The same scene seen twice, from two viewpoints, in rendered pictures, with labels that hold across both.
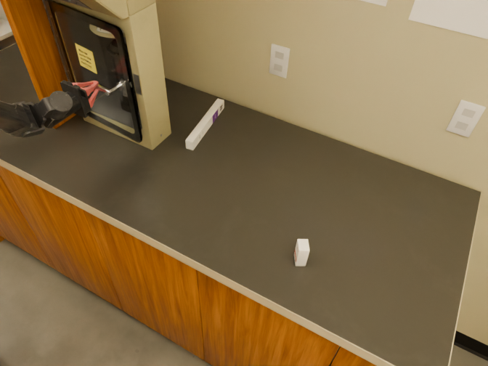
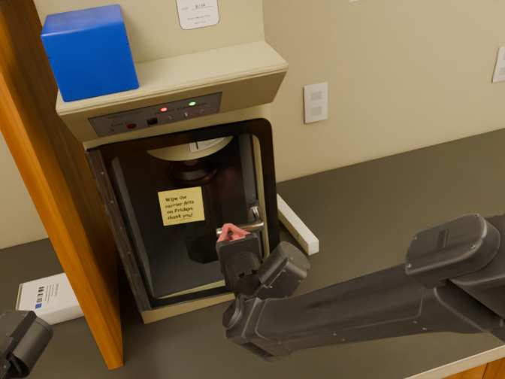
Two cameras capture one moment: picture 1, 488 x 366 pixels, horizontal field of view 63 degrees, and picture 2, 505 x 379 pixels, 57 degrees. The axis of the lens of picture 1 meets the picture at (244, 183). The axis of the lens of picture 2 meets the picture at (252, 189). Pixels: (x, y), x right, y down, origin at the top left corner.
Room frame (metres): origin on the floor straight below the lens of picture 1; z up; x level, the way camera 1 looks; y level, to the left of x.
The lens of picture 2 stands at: (0.48, 0.83, 1.75)
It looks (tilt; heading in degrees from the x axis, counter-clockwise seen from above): 35 degrees down; 321
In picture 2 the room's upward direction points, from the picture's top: 6 degrees counter-clockwise
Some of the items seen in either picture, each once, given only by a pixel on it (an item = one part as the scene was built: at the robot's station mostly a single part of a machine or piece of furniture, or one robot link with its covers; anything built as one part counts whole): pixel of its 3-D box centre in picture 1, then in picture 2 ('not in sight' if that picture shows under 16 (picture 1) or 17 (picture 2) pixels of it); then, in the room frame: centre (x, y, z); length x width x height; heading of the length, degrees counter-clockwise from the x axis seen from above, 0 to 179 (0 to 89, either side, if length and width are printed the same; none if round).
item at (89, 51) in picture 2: not in sight; (92, 51); (1.09, 0.58, 1.56); 0.10 x 0.10 x 0.09; 63
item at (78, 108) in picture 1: (67, 103); (244, 271); (0.92, 0.51, 1.20); 0.07 x 0.07 x 0.10; 63
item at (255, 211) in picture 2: (105, 86); (240, 222); (1.02, 0.43, 1.20); 0.10 x 0.05 x 0.03; 58
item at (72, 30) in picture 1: (96, 76); (200, 224); (1.08, 0.48, 1.19); 0.30 x 0.01 x 0.40; 58
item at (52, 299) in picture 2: not in sight; (55, 298); (1.38, 0.72, 0.96); 0.16 x 0.12 x 0.04; 63
